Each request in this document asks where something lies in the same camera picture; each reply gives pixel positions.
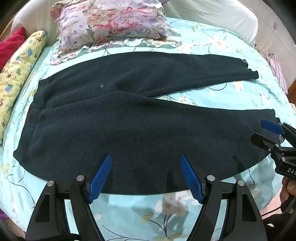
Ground yellow printed pillow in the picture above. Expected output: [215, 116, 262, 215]
[0, 30, 48, 145]

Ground light blue floral bedsheet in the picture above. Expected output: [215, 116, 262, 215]
[0, 17, 296, 241]

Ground pink cloth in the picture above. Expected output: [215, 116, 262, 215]
[267, 54, 289, 94]

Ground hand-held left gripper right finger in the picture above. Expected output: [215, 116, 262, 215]
[180, 153, 269, 241]

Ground white cable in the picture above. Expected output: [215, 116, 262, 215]
[254, 38, 278, 58]

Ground floral ruffled pillow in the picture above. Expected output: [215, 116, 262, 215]
[49, 0, 182, 66]

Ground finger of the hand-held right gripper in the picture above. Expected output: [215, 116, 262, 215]
[260, 119, 296, 147]
[251, 132, 282, 153]

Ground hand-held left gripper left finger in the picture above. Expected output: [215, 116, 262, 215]
[25, 153, 114, 241]

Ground person's right hand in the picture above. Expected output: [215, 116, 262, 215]
[279, 177, 296, 205]

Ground dark pants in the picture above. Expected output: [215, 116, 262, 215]
[13, 51, 281, 195]

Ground person's right forearm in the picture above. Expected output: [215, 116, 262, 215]
[261, 212, 296, 241]

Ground white padded headboard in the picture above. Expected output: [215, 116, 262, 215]
[11, 0, 259, 48]

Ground red cloth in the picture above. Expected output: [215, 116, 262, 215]
[0, 27, 28, 72]

